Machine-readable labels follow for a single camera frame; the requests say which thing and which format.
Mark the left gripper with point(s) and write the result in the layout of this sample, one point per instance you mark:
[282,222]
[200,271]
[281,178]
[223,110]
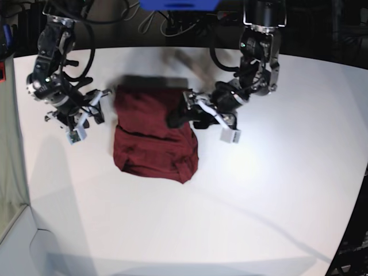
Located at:
[205,110]

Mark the grey fabric side panel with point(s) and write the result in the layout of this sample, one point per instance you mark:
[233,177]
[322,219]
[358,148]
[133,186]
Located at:
[14,191]

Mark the red and black device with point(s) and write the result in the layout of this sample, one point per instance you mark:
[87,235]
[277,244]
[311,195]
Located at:
[2,72]

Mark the black power strip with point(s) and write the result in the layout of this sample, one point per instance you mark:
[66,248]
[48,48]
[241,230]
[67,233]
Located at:
[229,15]

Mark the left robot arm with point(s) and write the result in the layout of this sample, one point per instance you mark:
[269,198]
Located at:
[257,73]

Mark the blue box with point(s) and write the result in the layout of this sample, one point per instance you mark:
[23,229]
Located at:
[178,5]

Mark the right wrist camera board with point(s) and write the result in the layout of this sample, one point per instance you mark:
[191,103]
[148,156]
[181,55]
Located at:
[76,136]

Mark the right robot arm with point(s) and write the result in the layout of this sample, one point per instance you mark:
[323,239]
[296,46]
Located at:
[50,84]

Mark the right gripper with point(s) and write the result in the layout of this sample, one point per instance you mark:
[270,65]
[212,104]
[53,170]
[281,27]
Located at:
[69,116]

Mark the dark red t-shirt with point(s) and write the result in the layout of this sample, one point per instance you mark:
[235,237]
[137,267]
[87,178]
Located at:
[143,143]

